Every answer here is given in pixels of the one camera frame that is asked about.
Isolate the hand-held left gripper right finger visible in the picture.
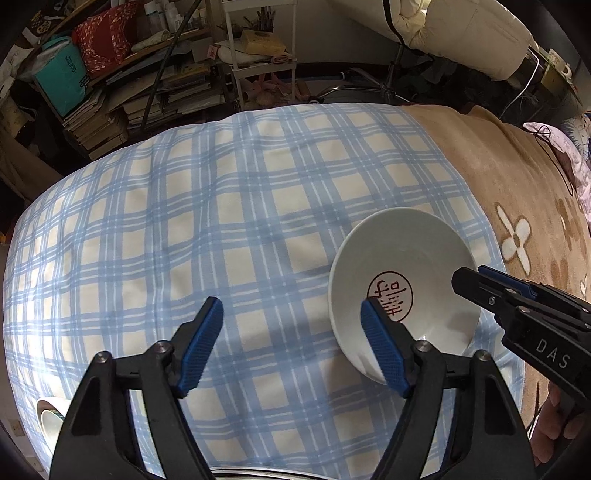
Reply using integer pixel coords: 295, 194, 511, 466
359, 298, 539, 480

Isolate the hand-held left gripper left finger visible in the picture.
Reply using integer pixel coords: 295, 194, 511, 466
48, 296, 225, 480

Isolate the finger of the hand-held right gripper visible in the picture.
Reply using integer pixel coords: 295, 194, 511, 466
451, 268, 525, 326
478, 264, 591, 324

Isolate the white bowl red logo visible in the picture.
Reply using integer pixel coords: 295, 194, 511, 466
328, 207, 483, 386

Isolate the person's right hand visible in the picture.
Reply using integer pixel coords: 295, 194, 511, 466
530, 383, 571, 469

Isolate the brown flower blanket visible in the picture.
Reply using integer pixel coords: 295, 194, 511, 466
399, 105, 591, 462

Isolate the blue plaid blanket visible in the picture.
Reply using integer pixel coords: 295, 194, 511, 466
2, 104, 527, 478

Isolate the floral pillow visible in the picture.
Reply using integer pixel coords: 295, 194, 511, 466
524, 113, 591, 197

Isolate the white mug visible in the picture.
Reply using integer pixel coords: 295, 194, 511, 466
547, 48, 574, 78

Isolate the office chair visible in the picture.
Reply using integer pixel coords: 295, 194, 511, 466
318, 44, 416, 106

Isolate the stack of books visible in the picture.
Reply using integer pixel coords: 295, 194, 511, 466
62, 65, 227, 160

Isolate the brown cardboard sheet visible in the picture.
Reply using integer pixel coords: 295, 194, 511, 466
0, 131, 63, 201

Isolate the white shelf rack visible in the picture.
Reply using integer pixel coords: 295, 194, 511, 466
222, 0, 298, 112

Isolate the teal box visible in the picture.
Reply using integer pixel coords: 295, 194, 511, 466
32, 39, 88, 118

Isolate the tan cardboard box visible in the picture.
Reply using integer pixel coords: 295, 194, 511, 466
240, 28, 287, 56

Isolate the red patterned bag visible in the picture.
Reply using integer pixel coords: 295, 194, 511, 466
71, 2, 141, 77

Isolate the black cable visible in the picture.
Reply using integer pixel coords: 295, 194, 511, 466
531, 122, 579, 197

